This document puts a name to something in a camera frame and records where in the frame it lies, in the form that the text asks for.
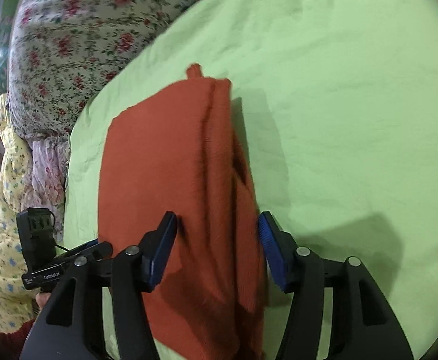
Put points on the orange knit sweater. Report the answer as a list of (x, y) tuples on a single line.
[(158, 157)]

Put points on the yellow floral quilt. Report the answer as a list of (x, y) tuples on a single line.
[(8, 180)]

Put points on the green bed sheet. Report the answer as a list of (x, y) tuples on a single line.
[(354, 101)]

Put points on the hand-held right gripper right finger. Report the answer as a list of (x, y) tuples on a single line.
[(273, 255)]

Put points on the purple floral cloth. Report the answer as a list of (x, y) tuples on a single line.
[(50, 172)]

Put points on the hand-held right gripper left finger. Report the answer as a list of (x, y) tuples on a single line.
[(162, 251)]

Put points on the white red-flowered quilt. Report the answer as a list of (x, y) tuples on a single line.
[(72, 45)]

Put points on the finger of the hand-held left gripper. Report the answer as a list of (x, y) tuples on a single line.
[(95, 250)]

